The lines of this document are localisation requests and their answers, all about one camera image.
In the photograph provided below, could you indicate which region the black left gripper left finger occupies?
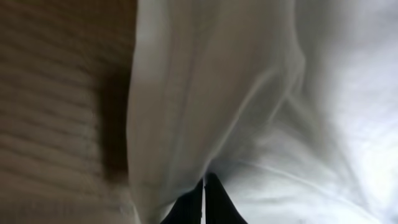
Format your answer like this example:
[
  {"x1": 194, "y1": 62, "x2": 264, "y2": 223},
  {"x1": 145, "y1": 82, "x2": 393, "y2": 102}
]
[{"x1": 160, "y1": 179, "x2": 203, "y2": 224}]

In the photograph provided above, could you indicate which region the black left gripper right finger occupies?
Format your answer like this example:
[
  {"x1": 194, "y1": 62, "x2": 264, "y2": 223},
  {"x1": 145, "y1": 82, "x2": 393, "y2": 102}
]
[{"x1": 205, "y1": 173, "x2": 247, "y2": 224}]

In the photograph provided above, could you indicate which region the white t-shirt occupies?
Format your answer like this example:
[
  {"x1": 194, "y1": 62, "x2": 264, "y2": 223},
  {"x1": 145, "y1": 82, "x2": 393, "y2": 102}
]
[{"x1": 126, "y1": 0, "x2": 397, "y2": 223}]

